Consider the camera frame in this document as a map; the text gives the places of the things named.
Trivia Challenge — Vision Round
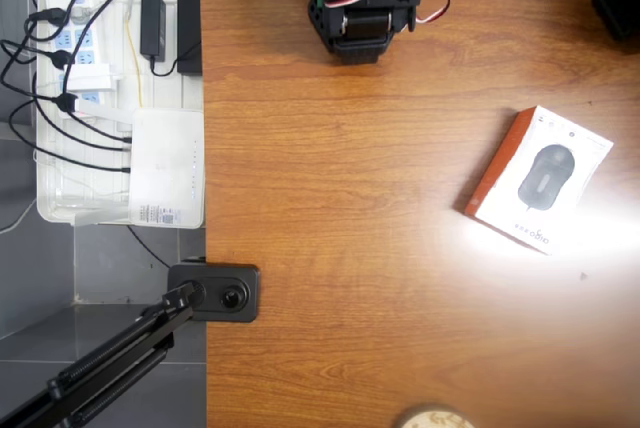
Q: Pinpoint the white orange mouse box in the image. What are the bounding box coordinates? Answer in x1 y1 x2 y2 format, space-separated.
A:
463 105 615 257

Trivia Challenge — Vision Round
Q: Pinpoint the wide black power adapter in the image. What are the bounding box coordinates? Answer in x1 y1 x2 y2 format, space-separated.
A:
177 0 203 76

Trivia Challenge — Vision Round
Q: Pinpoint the slim black power adapter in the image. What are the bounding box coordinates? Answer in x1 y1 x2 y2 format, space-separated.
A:
139 0 168 62

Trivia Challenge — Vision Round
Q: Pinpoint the white router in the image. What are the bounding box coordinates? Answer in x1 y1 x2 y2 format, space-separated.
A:
73 99 206 230

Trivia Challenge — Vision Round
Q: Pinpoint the white plastic tray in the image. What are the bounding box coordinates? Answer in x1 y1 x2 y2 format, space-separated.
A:
35 0 216 230

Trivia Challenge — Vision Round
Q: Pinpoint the black desk clamp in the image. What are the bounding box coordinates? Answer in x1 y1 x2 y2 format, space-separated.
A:
166 258 262 324

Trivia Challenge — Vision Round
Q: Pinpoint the white charger plug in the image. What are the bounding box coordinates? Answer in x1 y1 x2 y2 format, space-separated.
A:
66 62 121 95

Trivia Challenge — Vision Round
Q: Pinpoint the white power strip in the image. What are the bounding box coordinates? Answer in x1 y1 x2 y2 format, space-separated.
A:
42 0 109 104

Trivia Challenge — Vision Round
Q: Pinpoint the black power plug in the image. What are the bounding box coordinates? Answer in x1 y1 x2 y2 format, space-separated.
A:
49 49 75 71
54 92 80 114
27 6 69 29

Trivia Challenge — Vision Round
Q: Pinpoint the round wooden coaster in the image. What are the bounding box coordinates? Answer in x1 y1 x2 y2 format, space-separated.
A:
397 403 474 428

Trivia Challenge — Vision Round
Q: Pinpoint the black adapter output cable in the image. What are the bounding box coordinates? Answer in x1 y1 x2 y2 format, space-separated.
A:
148 42 203 78

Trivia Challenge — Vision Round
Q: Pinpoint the thin yellow cable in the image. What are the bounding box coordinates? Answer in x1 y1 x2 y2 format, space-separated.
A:
123 17 145 110

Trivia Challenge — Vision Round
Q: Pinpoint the black router cable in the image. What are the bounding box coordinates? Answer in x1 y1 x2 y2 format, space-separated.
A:
69 108 134 144
7 99 134 173
30 72 134 153

